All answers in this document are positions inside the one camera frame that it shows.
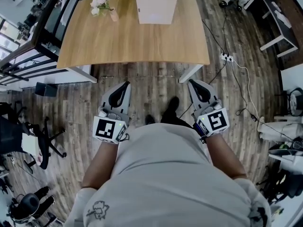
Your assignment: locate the black cable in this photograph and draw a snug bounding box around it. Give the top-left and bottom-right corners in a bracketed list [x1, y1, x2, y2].
[207, 60, 228, 85]
[201, 19, 228, 55]

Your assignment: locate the person's left leg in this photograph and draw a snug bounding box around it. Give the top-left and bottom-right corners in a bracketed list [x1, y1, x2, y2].
[144, 114, 156, 126]

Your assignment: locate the wooden table top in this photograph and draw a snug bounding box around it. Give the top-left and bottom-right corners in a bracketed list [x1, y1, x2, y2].
[56, 0, 211, 84]

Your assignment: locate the black office chair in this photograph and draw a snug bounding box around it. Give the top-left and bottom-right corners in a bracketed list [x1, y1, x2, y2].
[0, 102, 67, 175]

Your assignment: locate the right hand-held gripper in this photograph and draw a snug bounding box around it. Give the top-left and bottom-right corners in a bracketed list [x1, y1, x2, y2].
[187, 79, 231, 139]

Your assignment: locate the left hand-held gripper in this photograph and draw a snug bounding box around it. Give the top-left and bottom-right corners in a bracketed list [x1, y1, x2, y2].
[92, 80, 133, 145]

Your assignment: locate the beige vase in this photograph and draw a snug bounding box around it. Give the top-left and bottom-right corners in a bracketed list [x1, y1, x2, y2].
[109, 7, 119, 22]

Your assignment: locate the dark table with white legs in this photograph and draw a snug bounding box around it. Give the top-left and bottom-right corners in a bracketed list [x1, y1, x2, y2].
[243, 0, 299, 58]

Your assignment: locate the white power strip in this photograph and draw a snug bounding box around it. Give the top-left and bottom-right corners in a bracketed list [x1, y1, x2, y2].
[220, 52, 235, 62]

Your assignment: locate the person's right leg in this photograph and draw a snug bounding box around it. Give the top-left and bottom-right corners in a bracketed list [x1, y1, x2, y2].
[160, 96, 194, 129]

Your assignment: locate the white box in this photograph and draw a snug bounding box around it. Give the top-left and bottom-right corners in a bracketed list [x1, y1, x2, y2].
[134, 0, 178, 25]

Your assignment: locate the person's left forearm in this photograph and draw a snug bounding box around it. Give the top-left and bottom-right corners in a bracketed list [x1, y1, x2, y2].
[81, 140, 119, 191]

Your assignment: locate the person's leg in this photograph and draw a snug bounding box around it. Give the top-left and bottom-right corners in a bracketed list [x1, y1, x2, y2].
[144, 114, 156, 126]
[160, 96, 194, 129]

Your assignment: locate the black bin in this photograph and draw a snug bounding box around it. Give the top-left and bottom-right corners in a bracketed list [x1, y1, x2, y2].
[35, 81, 58, 97]

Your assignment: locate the person's grey shirt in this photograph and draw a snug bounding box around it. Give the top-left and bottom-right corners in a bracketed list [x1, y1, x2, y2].
[63, 123, 272, 227]

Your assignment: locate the white cable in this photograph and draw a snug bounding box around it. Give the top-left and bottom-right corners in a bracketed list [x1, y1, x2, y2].
[232, 61, 261, 121]

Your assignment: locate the white paper bag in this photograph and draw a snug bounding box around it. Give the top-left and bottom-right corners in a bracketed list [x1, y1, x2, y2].
[21, 135, 40, 158]

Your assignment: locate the pink white flower bouquet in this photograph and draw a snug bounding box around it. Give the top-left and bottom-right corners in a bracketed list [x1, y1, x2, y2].
[89, 0, 112, 17]

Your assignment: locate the person's right forearm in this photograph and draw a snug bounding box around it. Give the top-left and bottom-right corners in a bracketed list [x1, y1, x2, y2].
[205, 132, 248, 181]

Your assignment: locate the black metal railing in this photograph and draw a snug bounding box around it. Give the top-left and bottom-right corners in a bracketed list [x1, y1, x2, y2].
[0, 0, 81, 83]

